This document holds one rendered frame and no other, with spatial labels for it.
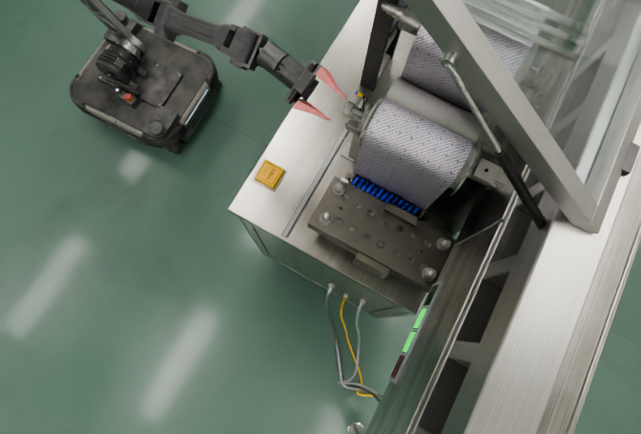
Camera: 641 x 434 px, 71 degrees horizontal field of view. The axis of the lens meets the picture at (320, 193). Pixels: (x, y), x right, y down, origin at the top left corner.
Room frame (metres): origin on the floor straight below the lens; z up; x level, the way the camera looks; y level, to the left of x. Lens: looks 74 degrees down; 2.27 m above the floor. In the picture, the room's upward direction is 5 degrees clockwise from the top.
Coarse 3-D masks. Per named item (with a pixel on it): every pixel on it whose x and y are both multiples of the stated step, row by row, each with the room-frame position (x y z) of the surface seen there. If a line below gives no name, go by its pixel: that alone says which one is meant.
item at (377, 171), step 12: (360, 156) 0.44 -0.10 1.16; (372, 156) 0.42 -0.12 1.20; (360, 168) 0.43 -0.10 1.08; (372, 168) 0.42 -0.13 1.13; (384, 168) 0.41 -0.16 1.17; (396, 168) 0.40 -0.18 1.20; (372, 180) 0.41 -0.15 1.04; (384, 180) 0.40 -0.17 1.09; (396, 180) 0.39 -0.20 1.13; (408, 180) 0.38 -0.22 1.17; (420, 180) 0.37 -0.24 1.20; (396, 192) 0.38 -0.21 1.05; (408, 192) 0.37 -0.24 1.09; (420, 192) 0.36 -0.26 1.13; (432, 192) 0.35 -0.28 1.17; (420, 204) 0.35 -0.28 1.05
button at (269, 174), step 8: (264, 160) 0.49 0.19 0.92; (264, 168) 0.46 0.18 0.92; (272, 168) 0.46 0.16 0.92; (280, 168) 0.47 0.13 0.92; (256, 176) 0.43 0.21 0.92; (264, 176) 0.43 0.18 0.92; (272, 176) 0.43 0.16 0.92; (280, 176) 0.44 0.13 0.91; (264, 184) 0.41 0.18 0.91; (272, 184) 0.41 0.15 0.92
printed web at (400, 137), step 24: (432, 48) 0.64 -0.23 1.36; (408, 72) 0.65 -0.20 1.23; (432, 72) 0.63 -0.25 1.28; (456, 96) 0.60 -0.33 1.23; (384, 120) 0.47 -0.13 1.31; (408, 120) 0.48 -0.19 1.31; (384, 144) 0.42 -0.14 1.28; (408, 144) 0.42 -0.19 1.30; (432, 144) 0.42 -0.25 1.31; (456, 144) 0.43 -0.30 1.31; (408, 168) 0.39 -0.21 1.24; (432, 168) 0.37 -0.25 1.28; (456, 168) 0.37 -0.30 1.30
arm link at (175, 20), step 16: (176, 0) 0.79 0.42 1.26; (176, 16) 0.73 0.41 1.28; (192, 16) 0.70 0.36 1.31; (160, 32) 0.72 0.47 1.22; (176, 32) 0.72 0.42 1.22; (192, 32) 0.66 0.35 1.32; (208, 32) 0.63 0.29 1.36; (224, 32) 0.61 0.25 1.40; (240, 32) 0.59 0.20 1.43; (224, 48) 0.57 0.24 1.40; (240, 48) 0.56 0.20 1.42
